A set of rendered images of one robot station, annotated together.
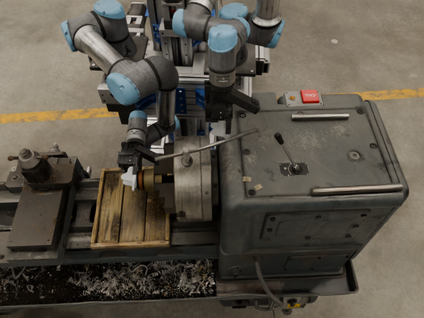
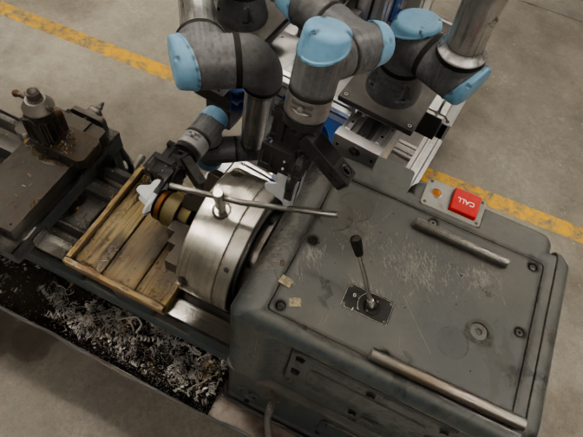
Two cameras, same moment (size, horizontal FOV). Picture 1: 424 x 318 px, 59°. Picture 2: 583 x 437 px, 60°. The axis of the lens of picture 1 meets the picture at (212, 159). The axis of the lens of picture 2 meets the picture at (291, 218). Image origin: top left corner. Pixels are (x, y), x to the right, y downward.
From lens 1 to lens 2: 0.35 m
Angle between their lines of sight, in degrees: 10
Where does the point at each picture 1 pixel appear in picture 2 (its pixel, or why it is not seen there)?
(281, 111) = (404, 205)
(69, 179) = (81, 157)
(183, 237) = (189, 312)
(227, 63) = (314, 86)
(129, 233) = (122, 268)
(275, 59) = (495, 130)
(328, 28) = not seen: outside the picture
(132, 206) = (148, 234)
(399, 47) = not seen: outside the picture
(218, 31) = (317, 27)
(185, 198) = (193, 262)
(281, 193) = (324, 330)
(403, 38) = not seen: outside the picture
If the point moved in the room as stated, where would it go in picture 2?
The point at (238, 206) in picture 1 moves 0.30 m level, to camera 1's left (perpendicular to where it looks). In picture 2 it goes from (249, 315) to (114, 241)
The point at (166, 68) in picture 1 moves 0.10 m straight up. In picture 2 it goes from (258, 60) to (261, 19)
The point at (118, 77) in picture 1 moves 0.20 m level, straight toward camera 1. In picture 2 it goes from (180, 42) to (148, 114)
